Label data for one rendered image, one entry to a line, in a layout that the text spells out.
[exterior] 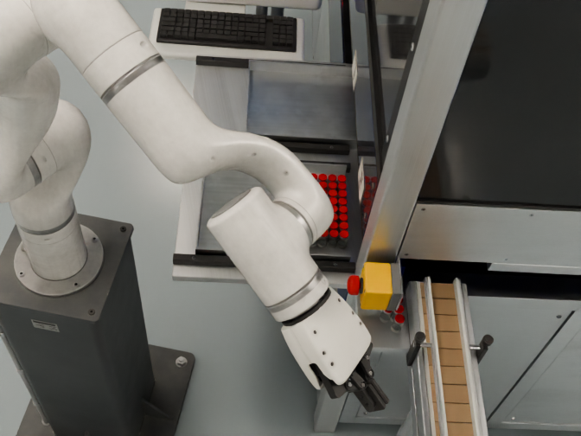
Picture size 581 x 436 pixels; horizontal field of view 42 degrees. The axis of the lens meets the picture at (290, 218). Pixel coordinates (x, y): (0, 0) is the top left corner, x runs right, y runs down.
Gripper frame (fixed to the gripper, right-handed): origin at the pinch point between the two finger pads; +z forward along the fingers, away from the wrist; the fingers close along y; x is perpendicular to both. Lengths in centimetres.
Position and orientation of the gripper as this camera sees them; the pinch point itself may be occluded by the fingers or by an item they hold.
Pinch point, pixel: (370, 395)
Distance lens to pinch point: 103.7
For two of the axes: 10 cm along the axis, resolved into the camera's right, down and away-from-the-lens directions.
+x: 6.6, -3.1, -6.8
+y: -4.9, 5.1, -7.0
